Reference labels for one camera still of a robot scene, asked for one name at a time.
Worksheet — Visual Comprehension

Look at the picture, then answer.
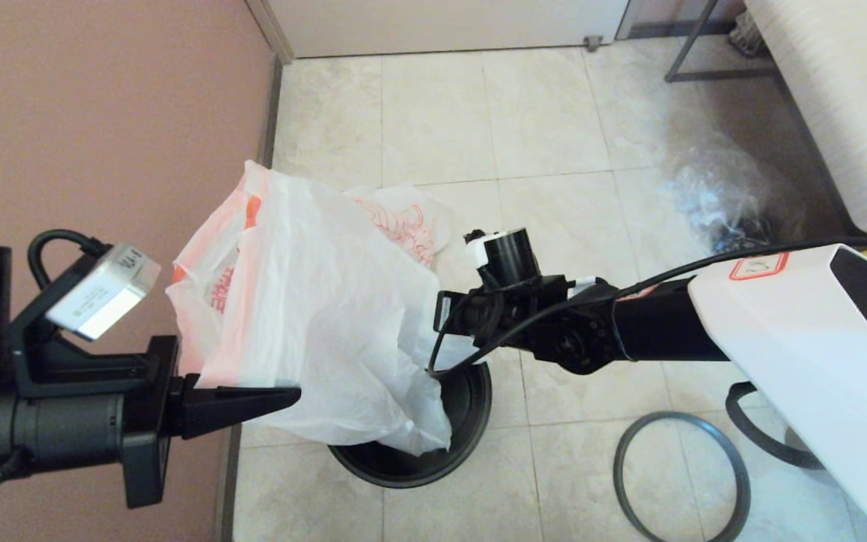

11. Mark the black round trash bin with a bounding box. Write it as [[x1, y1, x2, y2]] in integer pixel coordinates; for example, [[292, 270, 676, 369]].
[[328, 361, 493, 489]]

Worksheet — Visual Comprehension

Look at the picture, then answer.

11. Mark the white red-printed trash bag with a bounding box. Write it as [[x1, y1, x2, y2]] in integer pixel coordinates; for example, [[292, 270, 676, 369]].
[[343, 184, 457, 272]]

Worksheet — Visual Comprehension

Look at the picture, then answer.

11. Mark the white pink-drawstring trash bag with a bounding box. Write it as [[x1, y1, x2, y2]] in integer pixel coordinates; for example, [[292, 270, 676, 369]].
[[166, 160, 453, 456]]

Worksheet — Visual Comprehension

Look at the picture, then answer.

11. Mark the grey bin rim ring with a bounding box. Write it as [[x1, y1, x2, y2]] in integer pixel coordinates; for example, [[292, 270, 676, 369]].
[[614, 411, 752, 542]]

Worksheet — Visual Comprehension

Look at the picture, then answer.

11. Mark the crumpled clear plastic bag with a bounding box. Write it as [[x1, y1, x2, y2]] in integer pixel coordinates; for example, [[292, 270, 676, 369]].
[[667, 139, 807, 253]]

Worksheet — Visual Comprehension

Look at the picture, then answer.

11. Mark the black crumpled item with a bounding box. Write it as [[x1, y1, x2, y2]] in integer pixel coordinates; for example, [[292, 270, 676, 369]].
[[712, 218, 773, 253]]

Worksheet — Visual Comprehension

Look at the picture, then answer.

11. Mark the white door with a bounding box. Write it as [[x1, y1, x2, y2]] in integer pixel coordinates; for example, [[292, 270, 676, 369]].
[[264, 0, 630, 62]]

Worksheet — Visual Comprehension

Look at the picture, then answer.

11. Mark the grey cloth bundle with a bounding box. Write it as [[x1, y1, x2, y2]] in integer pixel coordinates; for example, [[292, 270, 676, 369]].
[[727, 11, 765, 59]]

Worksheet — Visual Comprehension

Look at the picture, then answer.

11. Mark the white ribbed table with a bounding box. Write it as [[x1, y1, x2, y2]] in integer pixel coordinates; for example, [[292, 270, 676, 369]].
[[738, 0, 867, 234]]

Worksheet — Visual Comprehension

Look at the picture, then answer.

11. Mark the black left camera bracket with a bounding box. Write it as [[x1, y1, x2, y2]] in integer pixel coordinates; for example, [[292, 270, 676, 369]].
[[8, 256, 157, 392]]

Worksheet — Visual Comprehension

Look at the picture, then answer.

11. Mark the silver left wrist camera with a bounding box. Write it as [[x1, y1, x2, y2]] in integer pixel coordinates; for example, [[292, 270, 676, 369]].
[[46, 242, 162, 341]]

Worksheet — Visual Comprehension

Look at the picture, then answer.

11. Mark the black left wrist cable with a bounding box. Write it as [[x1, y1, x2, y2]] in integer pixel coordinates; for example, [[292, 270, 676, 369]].
[[0, 230, 111, 531]]

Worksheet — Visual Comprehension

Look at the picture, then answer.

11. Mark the dark metal table frame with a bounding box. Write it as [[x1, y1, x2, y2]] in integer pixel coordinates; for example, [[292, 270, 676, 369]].
[[662, 0, 780, 85]]

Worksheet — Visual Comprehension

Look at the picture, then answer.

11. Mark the white door frame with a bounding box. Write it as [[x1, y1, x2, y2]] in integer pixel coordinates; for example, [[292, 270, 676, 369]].
[[244, 0, 297, 69]]

